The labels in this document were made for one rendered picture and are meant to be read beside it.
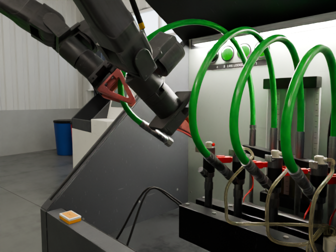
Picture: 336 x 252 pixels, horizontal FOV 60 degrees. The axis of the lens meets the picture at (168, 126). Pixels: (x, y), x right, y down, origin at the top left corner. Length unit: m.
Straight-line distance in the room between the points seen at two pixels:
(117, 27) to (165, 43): 0.13
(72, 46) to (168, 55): 0.23
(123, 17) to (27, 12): 0.31
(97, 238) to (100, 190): 0.26
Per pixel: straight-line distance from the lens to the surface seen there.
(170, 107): 0.57
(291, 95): 0.44
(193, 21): 0.76
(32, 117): 7.52
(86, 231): 0.68
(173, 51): 0.58
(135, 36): 0.49
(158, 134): 0.70
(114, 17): 0.46
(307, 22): 0.87
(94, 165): 0.85
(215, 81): 1.02
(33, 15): 0.73
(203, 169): 0.67
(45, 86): 7.71
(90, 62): 0.68
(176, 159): 1.07
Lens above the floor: 1.23
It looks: 5 degrees down
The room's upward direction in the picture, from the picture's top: straight up
